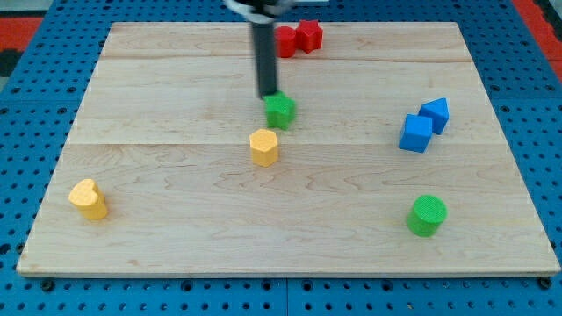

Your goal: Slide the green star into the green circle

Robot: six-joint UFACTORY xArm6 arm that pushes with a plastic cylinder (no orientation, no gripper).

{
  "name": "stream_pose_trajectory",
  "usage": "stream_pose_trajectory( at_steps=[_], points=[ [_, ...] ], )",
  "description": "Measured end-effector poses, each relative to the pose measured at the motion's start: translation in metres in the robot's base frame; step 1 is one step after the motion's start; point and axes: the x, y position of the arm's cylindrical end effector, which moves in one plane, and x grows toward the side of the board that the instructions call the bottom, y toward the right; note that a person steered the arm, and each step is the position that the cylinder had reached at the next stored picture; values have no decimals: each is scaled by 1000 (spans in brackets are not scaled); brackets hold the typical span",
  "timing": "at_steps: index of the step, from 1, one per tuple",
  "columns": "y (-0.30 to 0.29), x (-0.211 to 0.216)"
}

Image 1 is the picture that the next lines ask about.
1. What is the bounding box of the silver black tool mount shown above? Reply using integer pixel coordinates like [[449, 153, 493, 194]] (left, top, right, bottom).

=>
[[223, 0, 294, 24]]

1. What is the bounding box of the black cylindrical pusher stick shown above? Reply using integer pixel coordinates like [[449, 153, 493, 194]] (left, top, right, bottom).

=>
[[250, 22, 277, 98]]

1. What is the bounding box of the green star block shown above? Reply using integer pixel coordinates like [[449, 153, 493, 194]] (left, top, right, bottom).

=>
[[263, 91, 296, 130]]

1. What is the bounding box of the red star block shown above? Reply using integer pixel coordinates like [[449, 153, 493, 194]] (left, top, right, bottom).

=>
[[296, 19, 323, 54]]

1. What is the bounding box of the red cylinder block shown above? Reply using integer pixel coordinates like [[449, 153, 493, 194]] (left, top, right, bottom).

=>
[[274, 25, 296, 58]]

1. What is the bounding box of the yellow hexagon block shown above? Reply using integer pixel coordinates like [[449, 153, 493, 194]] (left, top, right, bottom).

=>
[[249, 129, 278, 167]]

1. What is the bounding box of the light wooden board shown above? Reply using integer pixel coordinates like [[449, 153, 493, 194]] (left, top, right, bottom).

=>
[[17, 22, 560, 278]]

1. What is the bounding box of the blue cube block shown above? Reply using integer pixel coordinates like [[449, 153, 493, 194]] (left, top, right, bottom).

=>
[[399, 113, 433, 153]]

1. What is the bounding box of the blue pentagon block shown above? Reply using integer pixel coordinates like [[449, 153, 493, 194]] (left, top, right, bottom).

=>
[[418, 97, 450, 135]]

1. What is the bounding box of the yellow heart block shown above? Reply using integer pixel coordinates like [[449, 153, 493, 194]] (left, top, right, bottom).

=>
[[68, 178, 108, 220]]

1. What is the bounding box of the green cylinder block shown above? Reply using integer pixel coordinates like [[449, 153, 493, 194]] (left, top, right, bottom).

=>
[[406, 195, 448, 237]]

